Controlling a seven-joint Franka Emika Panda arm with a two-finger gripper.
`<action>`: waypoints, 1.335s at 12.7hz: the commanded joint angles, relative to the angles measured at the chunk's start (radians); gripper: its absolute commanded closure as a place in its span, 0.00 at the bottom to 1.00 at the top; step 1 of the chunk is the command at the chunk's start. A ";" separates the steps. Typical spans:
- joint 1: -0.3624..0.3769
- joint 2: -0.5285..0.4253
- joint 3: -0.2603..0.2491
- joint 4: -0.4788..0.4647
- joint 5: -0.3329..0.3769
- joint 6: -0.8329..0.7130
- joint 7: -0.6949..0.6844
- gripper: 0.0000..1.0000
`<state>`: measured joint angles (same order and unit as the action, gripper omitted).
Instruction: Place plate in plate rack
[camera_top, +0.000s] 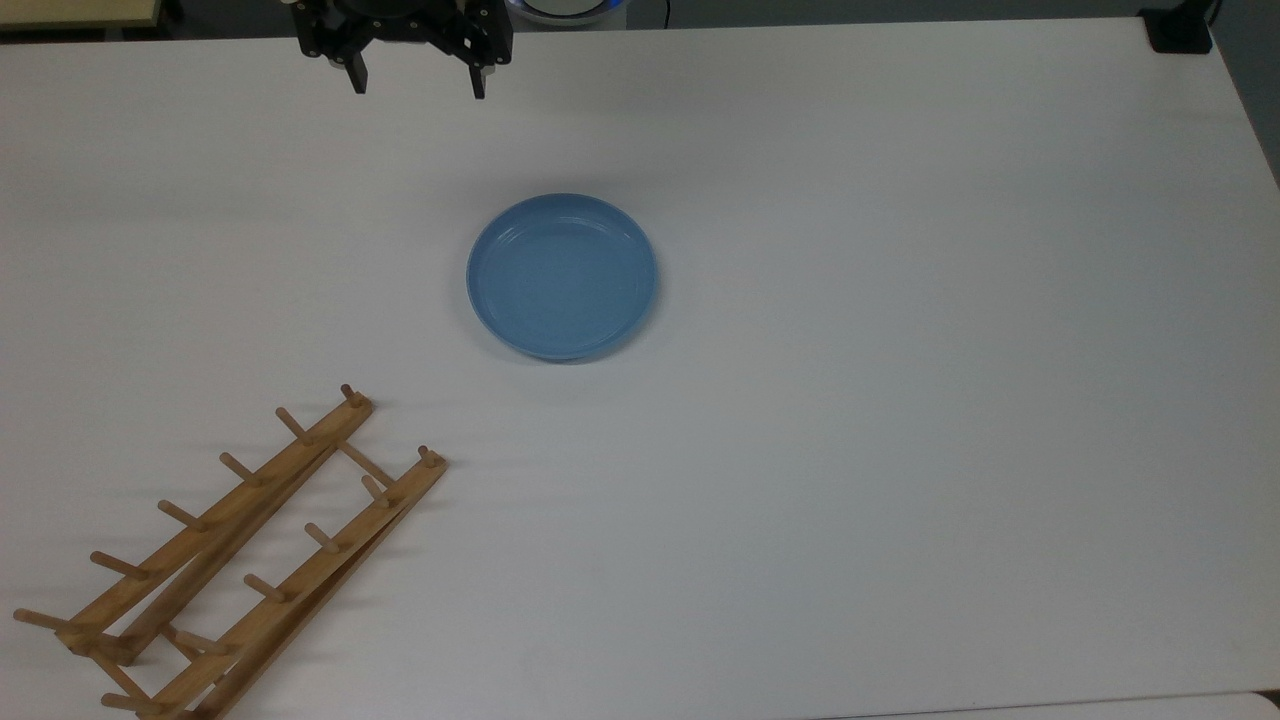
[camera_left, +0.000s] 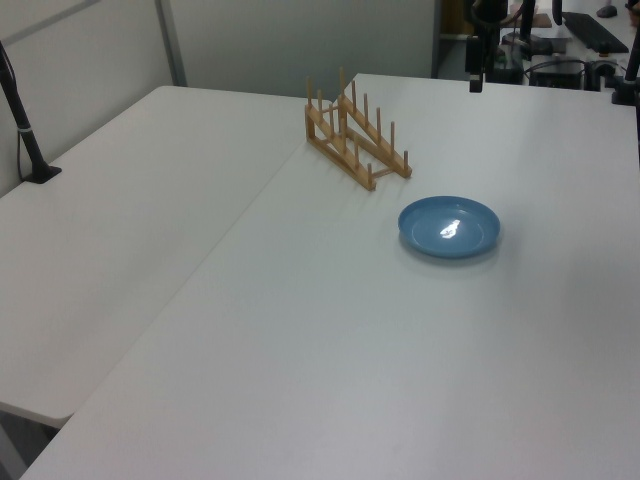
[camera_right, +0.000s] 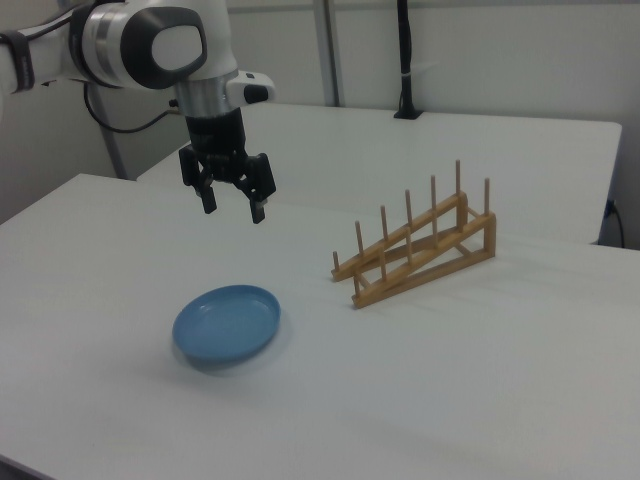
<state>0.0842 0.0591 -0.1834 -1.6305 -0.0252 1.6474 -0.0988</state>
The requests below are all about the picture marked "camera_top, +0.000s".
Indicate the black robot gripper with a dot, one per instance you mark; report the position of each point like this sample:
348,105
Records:
400,22

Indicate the blue round plate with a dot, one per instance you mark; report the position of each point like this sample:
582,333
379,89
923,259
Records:
562,277

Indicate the wooden peg plate rack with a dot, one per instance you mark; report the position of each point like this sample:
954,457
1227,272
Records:
240,560

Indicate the light wooden side table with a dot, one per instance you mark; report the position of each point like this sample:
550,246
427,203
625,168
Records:
70,10

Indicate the black table clamp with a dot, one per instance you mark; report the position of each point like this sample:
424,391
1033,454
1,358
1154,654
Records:
1178,30

